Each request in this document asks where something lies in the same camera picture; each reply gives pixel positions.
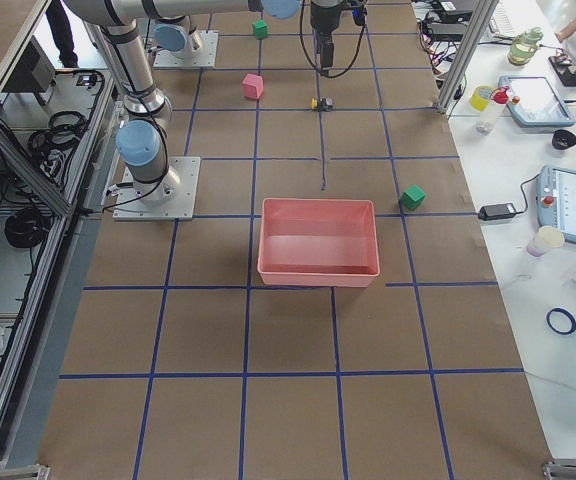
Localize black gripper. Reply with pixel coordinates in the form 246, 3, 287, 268
310, 0, 342, 76

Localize yellow black push button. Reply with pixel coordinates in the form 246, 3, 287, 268
310, 97, 334, 112

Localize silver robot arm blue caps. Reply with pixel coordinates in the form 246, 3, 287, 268
66, 0, 302, 217

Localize pink cube near arm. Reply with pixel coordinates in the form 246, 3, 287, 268
241, 74, 264, 100

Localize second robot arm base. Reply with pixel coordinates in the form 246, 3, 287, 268
154, 16, 204, 59

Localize green cube far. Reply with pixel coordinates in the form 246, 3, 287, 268
252, 19, 268, 40

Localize yellow tape roll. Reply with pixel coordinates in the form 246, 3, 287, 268
469, 85, 494, 112

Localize green cube near bin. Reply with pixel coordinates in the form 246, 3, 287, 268
400, 184, 426, 210

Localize clear spray bottle red cap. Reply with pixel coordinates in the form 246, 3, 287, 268
476, 85, 509, 134

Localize pink plastic bin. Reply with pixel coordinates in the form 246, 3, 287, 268
257, 198, 380, 287

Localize green glass bottle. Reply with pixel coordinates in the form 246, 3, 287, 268
507, 27, 543, 66

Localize teach pendant tablet upper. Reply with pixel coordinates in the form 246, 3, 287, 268
498, 75, 575, 128

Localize teach pendant tablet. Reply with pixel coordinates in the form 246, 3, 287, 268
498, 75, 575, 128
536, 165, 576, 244

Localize black power adapter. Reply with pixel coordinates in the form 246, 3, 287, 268
477, 203, 518, 221

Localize white paper cup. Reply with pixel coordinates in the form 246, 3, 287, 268
526, 225, 565, 257

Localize teach pendant tablet lower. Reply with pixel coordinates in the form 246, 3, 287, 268
536, 165, 576, 244

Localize aluminium frame post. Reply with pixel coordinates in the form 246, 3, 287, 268
435, 0, 498, 114

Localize coiled black cables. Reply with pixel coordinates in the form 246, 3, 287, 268
3, 207, 49, 250

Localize blue tape ring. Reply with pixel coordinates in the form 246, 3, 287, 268
546, 308, 576, 336

